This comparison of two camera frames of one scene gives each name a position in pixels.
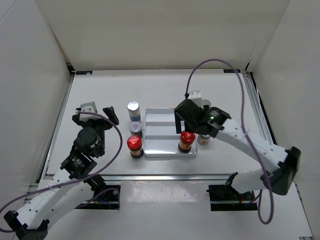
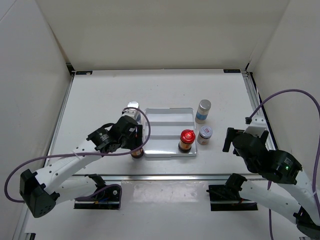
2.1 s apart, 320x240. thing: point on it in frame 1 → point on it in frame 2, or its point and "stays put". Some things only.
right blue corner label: [231, 71] stays put
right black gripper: [178, 119] → [230, 132]
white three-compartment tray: [161, 139] stays put
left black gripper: [107, 124] → [136, 141]
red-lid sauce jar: [186, 139] stays put
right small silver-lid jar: [203, 139] stays put
